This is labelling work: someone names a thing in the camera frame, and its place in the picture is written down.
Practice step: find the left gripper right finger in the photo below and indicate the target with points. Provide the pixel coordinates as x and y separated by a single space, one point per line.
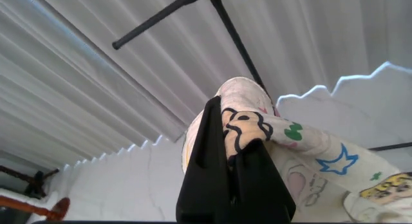
260 192

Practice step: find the white laundry basket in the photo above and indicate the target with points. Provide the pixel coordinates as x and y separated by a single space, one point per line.
32 204

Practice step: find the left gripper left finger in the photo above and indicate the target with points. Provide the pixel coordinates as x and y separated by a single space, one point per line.
202 179

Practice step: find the cream printed garment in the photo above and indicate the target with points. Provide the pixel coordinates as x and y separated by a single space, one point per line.
305 146

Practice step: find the black clothes rack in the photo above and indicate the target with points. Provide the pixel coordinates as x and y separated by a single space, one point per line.
231 27

